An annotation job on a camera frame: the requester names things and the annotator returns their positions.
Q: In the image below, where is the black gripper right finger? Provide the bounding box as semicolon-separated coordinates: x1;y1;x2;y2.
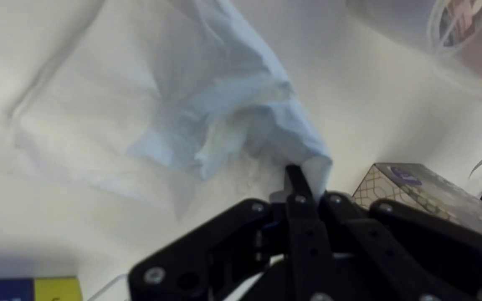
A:
318;191;482;301

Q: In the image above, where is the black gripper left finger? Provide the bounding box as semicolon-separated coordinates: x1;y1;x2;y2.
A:
127;165;332;301

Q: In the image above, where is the grey tissue box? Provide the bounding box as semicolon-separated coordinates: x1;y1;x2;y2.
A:
352;163;482;242

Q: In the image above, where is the clear plastic container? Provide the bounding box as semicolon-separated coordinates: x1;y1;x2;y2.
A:
347;0;482;114

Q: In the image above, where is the blue book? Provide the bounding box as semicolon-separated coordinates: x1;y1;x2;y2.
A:
0;277;84;301

